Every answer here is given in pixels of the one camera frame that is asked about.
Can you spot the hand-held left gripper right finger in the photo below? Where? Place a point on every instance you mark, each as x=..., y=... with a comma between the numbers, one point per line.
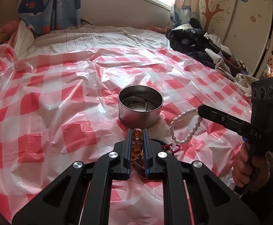
x=146, y=155

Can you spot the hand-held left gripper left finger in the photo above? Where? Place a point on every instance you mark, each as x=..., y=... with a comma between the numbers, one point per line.
x=129, y=155

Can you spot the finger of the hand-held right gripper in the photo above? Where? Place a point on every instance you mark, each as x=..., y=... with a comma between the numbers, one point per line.
x=220, y=118

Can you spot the round metal tin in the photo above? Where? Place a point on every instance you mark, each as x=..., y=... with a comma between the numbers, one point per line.
x=140, y=112

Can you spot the person's right hand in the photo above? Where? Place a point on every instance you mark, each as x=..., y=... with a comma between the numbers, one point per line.
x=240, y=168

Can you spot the pile of dark clothes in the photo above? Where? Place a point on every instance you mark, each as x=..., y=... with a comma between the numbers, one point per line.
x=197, y=42

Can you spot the red checkered plastic sheet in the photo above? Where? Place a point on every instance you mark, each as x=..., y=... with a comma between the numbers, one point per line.
x=56, y=98

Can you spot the white wardrobe with tree print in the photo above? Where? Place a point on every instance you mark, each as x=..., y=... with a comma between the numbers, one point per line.
x=239, y=9

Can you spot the pale cartoon print curtain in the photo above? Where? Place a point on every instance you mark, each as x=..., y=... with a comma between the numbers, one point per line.
x=182, y=7

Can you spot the white striped bedding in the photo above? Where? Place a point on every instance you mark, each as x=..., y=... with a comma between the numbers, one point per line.
x=91, y=39

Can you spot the whale print curtain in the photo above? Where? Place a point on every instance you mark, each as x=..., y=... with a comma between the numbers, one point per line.
x=40, y=4

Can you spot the pink pillow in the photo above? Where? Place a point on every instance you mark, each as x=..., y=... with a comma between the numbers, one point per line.
x=9, y=25

